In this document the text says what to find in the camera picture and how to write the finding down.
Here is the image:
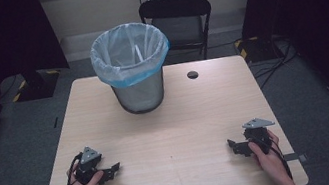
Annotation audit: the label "grey tape strip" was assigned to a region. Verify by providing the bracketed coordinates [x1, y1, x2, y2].
[282, 150, 309, 167]

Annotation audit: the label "hand-held gripper black cable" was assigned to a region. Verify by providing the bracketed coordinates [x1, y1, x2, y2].
[57, 151, 89, 185]
[260, 134, 294, 185]

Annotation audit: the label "small black floor tape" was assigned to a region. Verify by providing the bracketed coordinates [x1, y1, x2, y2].
[51, 116, 61, 129]

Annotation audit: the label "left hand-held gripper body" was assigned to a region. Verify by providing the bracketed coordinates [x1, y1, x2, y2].
[70, 144, 107, 185]

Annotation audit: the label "stand base with striped tape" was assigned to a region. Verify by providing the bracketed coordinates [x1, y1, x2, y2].
[233, 30, 287, 67]
[0, 66, 65, 106]

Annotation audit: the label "right hand-held gripper black cable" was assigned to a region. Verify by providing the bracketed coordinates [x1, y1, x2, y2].
[260, 134, 294, 185]

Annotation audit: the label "left hand-held gripper black cable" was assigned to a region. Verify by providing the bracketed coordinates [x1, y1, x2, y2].
[57, 151, 89, 185]

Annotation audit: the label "white paper strip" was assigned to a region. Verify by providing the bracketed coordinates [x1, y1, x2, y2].
[132, 44, 145, 65]

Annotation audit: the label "person's right hand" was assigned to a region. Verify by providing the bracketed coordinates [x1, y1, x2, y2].
[246, 128, 291, 185]

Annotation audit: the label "black floor cables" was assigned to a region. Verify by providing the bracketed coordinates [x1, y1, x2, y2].
[246, 32, 303, 90]

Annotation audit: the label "metal mesh trash bin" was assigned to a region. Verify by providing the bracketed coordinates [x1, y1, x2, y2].
[109, 66, 170, 119]

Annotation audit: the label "translucent blue bin liner bag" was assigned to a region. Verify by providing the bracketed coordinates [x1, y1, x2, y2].
[85, 16, 177, 94]

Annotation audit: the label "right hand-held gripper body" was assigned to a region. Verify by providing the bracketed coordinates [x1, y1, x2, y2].
[240, 115, 281, 158]

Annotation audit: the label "black folding chair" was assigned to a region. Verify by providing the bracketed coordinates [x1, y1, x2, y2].
[136, 0, 220, 70]

